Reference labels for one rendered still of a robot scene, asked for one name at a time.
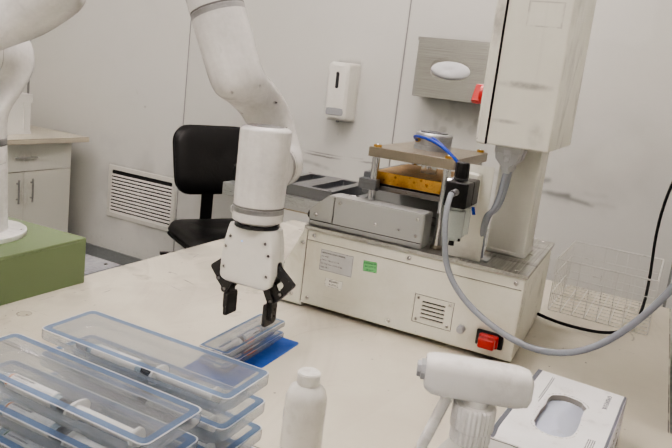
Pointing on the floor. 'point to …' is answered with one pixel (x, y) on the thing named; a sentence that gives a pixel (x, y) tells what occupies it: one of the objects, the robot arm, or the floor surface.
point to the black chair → (203, 178)
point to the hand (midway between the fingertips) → (248, 311)
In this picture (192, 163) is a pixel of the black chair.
